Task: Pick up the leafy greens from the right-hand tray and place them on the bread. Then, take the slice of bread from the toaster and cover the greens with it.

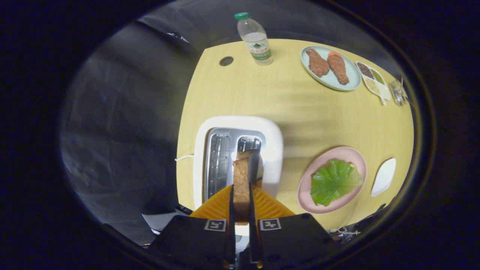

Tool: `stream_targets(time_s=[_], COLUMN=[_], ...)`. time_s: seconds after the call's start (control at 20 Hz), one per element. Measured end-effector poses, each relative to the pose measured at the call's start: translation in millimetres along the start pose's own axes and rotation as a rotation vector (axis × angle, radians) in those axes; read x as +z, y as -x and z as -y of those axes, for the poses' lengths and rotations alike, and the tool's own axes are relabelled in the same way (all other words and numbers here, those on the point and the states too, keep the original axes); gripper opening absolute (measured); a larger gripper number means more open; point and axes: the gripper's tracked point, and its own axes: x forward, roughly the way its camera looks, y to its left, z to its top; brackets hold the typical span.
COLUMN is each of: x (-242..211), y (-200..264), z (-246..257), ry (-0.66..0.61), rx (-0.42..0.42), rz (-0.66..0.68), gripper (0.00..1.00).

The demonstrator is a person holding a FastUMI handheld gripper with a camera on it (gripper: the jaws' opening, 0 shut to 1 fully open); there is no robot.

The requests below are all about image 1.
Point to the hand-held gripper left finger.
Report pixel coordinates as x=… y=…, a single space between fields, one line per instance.
x=231 y=210

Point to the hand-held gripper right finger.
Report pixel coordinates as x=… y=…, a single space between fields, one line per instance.
x=253 y=210

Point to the toasted bread slice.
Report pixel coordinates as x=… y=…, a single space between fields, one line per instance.
x=241 y=183

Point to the green lettuce leaf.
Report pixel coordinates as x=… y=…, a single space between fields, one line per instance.
x=335 y=182

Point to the pink round plate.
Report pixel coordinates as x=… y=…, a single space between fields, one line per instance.
x=309 y=168

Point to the white toaster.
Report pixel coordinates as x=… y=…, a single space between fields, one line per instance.
x=273 y=142

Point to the white square plate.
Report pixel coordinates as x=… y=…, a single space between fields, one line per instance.
x=384 y=176

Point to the light blue oval plate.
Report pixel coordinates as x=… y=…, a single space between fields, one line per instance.
x=330 y=80

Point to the brown meat piece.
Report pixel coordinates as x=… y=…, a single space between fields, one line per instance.
x=338 y=69
x=318 y=63

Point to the clear plastic water bottle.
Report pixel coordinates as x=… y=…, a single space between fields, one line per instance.
x=257 y=41

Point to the small orange food piece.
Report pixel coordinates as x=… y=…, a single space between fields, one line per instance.
x=333 y=53

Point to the white divided bean tray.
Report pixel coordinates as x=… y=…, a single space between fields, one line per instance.
x=382 y=90

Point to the clear utensil holder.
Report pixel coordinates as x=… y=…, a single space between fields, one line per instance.
x=398 y=93

